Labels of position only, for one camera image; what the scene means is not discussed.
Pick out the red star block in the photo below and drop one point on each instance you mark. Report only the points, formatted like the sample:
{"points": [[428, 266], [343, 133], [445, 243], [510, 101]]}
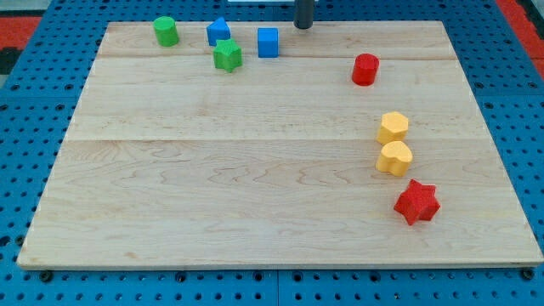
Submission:
{"points": [[417, 202]]}

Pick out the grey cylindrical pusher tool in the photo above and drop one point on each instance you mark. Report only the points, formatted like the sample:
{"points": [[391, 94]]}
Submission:
{"points": [[303, 17]]}

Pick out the light wooden board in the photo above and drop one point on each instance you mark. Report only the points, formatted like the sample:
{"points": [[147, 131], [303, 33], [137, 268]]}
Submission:
{"points": [[171, 164]]}

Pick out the blue cube block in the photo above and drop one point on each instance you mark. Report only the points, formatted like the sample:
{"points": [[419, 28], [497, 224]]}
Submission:
{"points": [[268, 42]]}

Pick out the blue triangle block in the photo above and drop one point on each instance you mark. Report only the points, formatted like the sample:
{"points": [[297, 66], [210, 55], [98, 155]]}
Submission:
{"points": [[218, 30]]}

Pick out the green cylinder block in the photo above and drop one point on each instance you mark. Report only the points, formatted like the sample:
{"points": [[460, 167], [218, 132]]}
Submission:
{"points": [[166, 31]]}

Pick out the green star block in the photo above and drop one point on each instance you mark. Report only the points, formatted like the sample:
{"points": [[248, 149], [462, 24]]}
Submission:
{"points": [[227, 55]]}

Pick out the yellow heart block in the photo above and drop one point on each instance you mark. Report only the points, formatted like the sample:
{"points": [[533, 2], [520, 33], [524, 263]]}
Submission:
{"points": [[394, 158]]}

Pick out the yellow hexagon block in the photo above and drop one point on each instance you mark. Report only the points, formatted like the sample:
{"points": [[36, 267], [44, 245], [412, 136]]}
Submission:
{"points": [[393, 127]]}

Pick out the red cylinder block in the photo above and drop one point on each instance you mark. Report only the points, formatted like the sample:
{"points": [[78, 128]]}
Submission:
{"points": [[365, 69]]}

